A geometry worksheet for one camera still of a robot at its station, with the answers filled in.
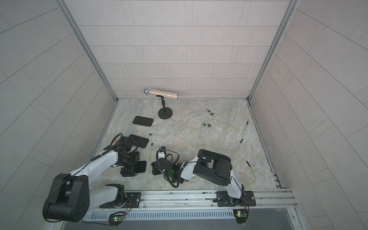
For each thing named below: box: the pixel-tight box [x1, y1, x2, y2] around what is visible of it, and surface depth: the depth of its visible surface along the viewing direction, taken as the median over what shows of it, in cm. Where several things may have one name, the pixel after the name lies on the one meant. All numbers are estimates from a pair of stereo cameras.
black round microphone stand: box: [155, 94, 173, 120], surface depth 107 cm
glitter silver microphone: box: [143, 87, 179, 100], surface depth 93 cm
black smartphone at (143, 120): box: [132, 115, 154, 127], surface depth 105 cm
